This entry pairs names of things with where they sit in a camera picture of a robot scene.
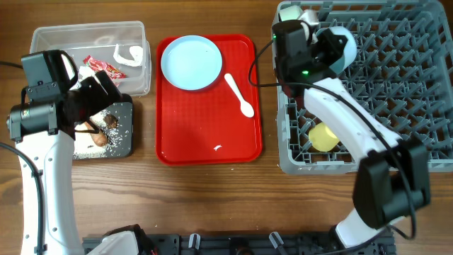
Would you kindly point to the grey dishwasher rack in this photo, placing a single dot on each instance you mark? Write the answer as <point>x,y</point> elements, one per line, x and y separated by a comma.
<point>402,74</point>

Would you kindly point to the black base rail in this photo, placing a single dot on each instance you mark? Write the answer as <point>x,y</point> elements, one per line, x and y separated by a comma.
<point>296,244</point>

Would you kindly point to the brown food lump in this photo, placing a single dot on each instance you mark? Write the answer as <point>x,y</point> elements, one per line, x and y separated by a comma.
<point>111,121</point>

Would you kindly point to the pile of white rice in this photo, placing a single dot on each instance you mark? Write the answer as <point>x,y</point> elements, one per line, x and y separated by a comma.
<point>106,145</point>

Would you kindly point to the black plastic tray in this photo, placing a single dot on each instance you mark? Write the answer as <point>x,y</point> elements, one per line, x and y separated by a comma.
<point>125,134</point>

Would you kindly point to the mint green bowl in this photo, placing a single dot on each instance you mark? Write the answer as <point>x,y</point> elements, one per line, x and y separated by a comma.
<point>290,13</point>

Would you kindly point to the red serving tray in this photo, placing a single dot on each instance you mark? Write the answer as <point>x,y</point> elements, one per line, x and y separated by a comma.
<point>189,124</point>

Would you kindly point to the red snack wrapper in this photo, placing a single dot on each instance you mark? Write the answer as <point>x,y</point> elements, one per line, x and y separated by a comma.
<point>99,65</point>

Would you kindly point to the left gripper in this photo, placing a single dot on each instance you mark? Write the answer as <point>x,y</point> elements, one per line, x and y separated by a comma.
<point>101,99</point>

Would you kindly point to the small white scrap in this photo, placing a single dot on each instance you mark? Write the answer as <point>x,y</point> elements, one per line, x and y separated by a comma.
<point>217,147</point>

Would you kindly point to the clear plastic bin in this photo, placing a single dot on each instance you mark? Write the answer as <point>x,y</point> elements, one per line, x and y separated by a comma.
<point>121,44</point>

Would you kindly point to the large light blue plate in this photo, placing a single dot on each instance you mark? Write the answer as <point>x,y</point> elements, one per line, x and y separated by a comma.
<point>191,62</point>

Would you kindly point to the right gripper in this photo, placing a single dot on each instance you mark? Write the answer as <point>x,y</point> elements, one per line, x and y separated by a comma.
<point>325,40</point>

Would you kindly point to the yellow plastic cup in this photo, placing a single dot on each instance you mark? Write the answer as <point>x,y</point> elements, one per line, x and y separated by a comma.
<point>322,138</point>

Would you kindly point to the white plastic spoon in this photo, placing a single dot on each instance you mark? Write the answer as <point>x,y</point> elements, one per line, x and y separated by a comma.
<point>245,107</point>

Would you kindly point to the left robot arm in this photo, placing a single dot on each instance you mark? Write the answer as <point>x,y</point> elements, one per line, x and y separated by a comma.
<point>42,127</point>

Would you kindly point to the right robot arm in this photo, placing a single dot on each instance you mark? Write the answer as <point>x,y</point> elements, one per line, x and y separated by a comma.
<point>392,181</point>

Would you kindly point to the small light blue bowl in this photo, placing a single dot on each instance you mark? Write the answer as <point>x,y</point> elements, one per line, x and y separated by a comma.
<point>341,46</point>

